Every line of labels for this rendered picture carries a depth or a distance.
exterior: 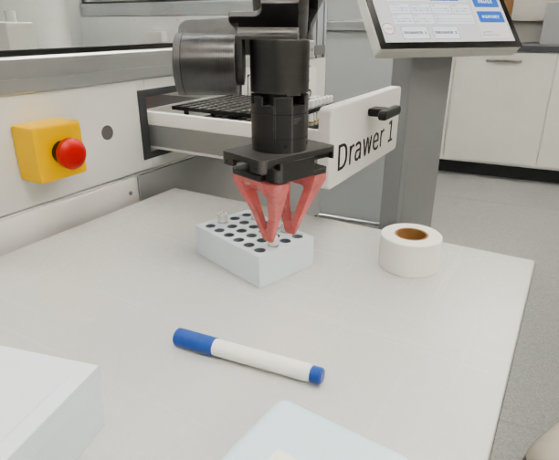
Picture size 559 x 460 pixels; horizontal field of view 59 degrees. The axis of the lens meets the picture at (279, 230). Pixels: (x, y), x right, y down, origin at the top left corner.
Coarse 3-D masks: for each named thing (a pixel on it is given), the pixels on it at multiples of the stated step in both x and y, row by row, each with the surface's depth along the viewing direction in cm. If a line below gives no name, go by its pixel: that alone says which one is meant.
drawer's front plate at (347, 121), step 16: (368, 96) 73; (384, 96) 79; (320, 112) 63; (336, 112) 64; (352, 112) 69; (320, 128) 64; (336, 128) 65; (352, 128) 70; (368, 128) 76; (384, 128) 82; (336, 144) 66; (352, 144) 71; (384, 144) 84; (320, 160) 66; (336, 160) 67; (352, 160) 72; (368, 160) 78; (336, 176) 68
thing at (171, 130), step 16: (160, 112) 80; (176, 112) 89; (192, 112) 93; (160, 128) 81; (176, 128) 79; (192, 128) 77; (208, 128) 76; (224, 128) 74; (240, 128) 73; (160, 144) 82; (176, 144) 80; (192, 144) 78; (208, 144) 77; (224, 144) 75; (240, 144) 74
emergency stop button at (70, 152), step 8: (64, 144) 61; (72, 144) 61; (80, 144) 63; (56, 152) 61; (64, 152) 61; (72, 152) 62; (80, 152) 63; (64, 160) 61; (72, 160) 62; (80, 160) 63; (72, 168) 62
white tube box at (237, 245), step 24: (240, 216) 64; (216, 240) 58; (240, 240) 58; (264, 240) 57; (288, 240) 57; (312, 240) 58; (240, 264) 55; (264, 264) 53; (288, 264) 56; (312, 264) 59
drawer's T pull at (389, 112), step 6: (372, 108) 74; (378, 108) 74; (384, 108) 74; (390, 108) 73; (396, 108) 74; (372, 114) 74; (378, 114) 71; (384, 114) 70; (390, 114) 72; (396, 114) 75
